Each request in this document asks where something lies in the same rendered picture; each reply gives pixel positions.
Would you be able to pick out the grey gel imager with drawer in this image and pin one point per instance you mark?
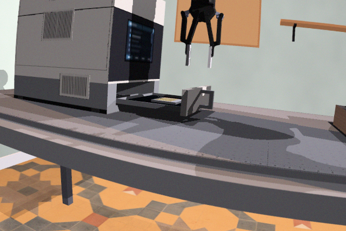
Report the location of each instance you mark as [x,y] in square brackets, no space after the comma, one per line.
[102,56]

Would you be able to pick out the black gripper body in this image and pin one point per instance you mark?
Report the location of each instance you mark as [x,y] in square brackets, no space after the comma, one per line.
[202,5]

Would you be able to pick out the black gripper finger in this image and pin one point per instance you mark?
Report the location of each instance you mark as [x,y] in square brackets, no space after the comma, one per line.
[183,39]
[219,17]

